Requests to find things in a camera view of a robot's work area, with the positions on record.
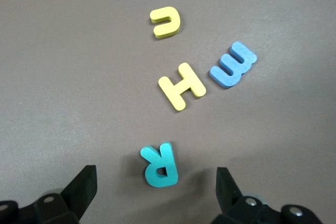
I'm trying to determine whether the yellow foam letter u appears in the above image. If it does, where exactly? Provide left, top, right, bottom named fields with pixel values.
left=150, top=6, right=181, bottom=39

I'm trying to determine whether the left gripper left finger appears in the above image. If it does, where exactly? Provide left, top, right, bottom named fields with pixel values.
left=0, top=165, right=98, bottom=224

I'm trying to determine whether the blue lowercase letter m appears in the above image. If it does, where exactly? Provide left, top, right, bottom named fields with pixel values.
left=209, top=41, right=258, bottom=89

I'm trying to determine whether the yellow foam letter H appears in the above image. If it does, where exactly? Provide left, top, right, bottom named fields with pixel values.
left=157, top=62, right=207, bottom=112

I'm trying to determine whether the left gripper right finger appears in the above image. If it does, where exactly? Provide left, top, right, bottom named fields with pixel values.
left=211, top=166, right=323, bottom=224

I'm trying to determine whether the teal foam letter R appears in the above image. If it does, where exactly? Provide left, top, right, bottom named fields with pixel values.
left=140, top=142, right=179, bottom=188

